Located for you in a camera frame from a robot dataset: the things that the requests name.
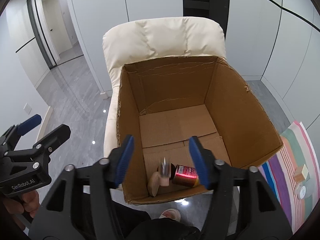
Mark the red tin can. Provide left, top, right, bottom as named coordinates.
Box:
left=172, top=165, right=200, bottom=187

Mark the clear bottle pink cap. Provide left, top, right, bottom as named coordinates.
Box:
left=158, top=157, right=171, bottom=187

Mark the beige round sponge puff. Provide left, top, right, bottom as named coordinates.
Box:
left=148, top=171, right=160, bottom=197

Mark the white round compact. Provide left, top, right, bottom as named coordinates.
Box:
left=294, top=183, right=307, bottom=199

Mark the person's left hand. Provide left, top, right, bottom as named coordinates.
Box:
left=2, top=190, right=40, bottom=218

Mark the person's sandalled foot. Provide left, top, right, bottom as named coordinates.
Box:
left=159, top=209, right=181, bottom=222

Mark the brown cardboard box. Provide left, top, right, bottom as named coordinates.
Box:
left=116, top=56, right=283, bottom=205

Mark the striped colourful blanket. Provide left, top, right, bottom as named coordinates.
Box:
left=258, top=121, right=319, bottom=232

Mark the small wooden cube box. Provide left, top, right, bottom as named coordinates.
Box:
left=293, top=164, right=309, bottom=184

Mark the cream padded armchair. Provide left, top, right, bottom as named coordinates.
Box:
left=103, top=16, right=226, bottom=157

